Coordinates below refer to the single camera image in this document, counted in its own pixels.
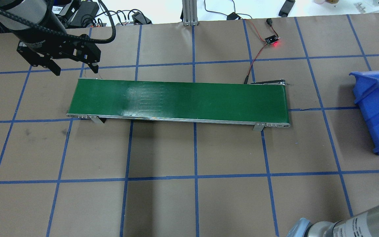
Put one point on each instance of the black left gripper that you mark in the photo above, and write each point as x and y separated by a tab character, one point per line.
35	33

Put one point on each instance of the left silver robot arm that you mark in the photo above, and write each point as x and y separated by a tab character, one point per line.
71	38

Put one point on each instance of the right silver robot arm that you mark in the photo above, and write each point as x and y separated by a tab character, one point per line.
365	224

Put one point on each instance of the green conveyor belt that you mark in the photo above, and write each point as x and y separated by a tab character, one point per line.
259	105

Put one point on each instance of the small controller board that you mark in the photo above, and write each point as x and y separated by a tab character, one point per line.
272	40

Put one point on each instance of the blue plastic bin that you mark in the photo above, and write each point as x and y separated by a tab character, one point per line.
378	112

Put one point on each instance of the aluminium frame post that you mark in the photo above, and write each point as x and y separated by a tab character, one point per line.
189	13

